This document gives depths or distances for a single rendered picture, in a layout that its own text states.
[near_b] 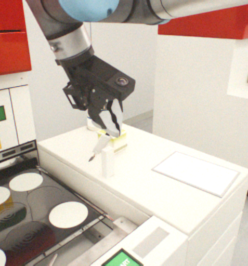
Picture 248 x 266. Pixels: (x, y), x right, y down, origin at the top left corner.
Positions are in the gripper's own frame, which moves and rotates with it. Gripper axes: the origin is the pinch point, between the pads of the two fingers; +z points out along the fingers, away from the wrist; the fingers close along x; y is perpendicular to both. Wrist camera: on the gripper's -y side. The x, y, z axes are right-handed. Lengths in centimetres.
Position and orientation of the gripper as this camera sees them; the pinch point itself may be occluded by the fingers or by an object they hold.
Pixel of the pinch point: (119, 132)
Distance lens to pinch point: 61.4
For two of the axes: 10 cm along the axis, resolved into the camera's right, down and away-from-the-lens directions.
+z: 3.4, 7.6, 5.5
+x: -5.8, 6.3, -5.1
